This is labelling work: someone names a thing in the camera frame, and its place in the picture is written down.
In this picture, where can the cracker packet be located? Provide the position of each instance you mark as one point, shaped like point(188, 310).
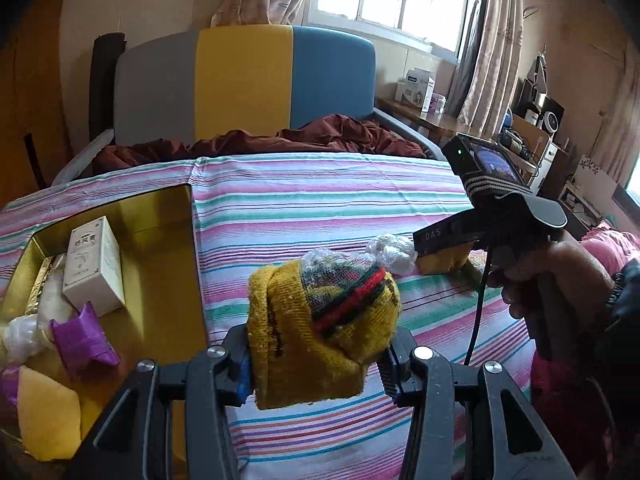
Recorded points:
point(477, 259)

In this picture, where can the maroon blanket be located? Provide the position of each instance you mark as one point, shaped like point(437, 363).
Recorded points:
point(335, 133)

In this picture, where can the striped bed sheet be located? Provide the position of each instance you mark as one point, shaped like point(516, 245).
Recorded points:
point(254, 210)

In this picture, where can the wooden desk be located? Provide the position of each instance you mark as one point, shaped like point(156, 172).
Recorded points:
point(440, 128)

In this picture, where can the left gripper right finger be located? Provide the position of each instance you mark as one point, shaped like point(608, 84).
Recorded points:
point(414, 375)

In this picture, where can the purple cartoon snack packet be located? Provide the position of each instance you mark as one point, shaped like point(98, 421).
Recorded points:
point(10, 378)

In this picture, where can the white product box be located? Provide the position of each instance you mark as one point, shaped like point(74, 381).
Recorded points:
point(416, 89)

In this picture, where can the purple pleated snack packet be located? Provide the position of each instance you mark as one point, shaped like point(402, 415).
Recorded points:
point(81, 341)

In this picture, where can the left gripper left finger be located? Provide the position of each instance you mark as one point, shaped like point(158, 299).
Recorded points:
point(222, 373)

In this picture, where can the white plastic bag ball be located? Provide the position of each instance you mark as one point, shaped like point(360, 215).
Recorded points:
point(395, 252)
point(22, 339)

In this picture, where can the yellow sponge block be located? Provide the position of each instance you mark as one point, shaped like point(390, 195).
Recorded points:
point(49, 417)
point(445, 261)

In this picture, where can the yellow knitted sock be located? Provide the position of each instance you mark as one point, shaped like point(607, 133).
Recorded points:
point(316, 324)

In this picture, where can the grey yellow blue headboard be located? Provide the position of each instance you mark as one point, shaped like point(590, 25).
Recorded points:
point(258, 78)

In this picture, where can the black rolled mat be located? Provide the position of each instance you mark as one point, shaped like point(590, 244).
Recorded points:
point(106, 51)

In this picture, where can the person's right hand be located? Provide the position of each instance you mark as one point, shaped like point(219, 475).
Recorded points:
point(560, 290)

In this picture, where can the pink patterned curtain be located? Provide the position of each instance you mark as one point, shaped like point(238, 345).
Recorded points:
point(485, 78)

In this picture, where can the white ointment box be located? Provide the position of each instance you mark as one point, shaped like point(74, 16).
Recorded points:
point(93, 271)

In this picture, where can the black camera with screen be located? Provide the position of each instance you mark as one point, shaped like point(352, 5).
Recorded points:
point(483, 167)

